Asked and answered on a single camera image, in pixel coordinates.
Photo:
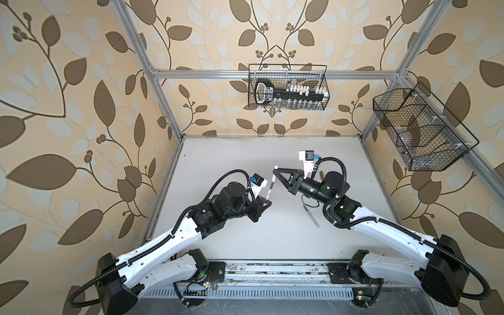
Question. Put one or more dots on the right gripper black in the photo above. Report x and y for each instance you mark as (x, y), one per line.
(291, 184)

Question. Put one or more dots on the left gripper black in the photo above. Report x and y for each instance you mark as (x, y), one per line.
(258, 208)

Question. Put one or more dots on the pink fountain pen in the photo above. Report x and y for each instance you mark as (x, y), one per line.
(270, 187)

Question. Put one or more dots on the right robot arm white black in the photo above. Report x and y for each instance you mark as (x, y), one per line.
(436, 265)

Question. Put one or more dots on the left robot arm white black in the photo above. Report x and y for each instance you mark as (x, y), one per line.
(120, 282)

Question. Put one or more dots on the black socket holder tool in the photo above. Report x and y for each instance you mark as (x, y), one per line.
(265, 92)

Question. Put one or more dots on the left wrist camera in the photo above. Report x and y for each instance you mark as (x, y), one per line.
(257, 183)

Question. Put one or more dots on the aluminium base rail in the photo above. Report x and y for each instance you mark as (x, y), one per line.
(256, 279)

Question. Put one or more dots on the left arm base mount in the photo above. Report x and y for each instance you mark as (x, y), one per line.
(214, 272)

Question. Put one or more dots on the rear wire basket black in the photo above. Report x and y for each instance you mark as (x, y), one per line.
(313, 75)

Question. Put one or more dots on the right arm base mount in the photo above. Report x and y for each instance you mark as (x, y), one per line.
(341, 273)

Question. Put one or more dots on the side wire basket black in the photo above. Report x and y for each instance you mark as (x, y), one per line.
(428, 135)

